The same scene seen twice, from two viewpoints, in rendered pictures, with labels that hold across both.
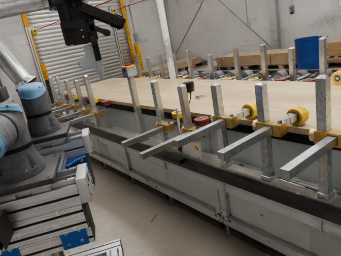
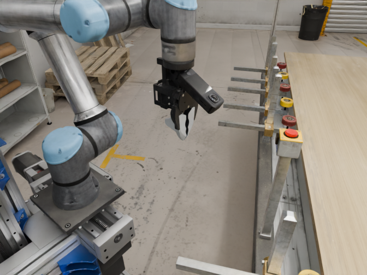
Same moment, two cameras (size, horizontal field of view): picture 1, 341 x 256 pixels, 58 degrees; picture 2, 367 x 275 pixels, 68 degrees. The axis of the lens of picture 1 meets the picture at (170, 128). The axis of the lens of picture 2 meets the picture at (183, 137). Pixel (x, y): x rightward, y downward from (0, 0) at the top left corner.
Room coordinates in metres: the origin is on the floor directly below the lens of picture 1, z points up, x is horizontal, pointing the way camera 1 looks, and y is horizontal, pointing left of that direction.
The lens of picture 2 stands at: (1.27, -0.15, 1.71)
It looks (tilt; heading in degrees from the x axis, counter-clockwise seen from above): 34 degrees down; 49
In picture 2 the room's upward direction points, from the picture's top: straight up
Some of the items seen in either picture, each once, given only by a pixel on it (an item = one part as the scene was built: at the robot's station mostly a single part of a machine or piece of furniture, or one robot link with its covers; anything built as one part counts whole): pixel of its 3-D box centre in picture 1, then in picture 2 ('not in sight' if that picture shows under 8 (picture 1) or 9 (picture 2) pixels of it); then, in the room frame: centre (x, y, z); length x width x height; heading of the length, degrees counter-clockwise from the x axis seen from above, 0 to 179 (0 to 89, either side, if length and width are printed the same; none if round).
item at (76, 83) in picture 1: (82, 104); (270, 100); (2.84, 0.77, 0.87); 0.03 x 0.03 x 0.48; 35
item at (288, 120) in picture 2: (106, 106); (287, 126); (2.67, 0.51, 0.85); 0.08 x 0.08 x 0.11
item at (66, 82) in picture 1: (72, 103); (269, 87); (3.05, 0.91, 0.87); 0.03 x 0.03 x 0.48; 35
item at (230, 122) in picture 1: (223, 120); not in sight; (1.39, -0.25, 0.95); 0.13 x 0.06 x 0.05; 35
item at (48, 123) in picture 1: (41, 122); (74, 181); (1.44, 0.60, 1.09); 0.15 x 0.15 x 0.10
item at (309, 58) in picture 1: (308, 54); not in sight; (6.60, -3.20, 0.36); 0.59 x 0.57 x 0.73; 130
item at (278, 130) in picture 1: (269, 127); not in sight; (1.19, -0.40, 0.95); 0.13 x 0.06 x 0.05; 35
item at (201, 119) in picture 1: (202, 127); not in sight; (1.62, -0.18, 0.85); 0.08 x 0.08 x 0.11
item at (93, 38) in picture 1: (94, 43); not in sight; (0.82, 0.15, 1.40); 0.05 x 0.02 x 0.09; 10
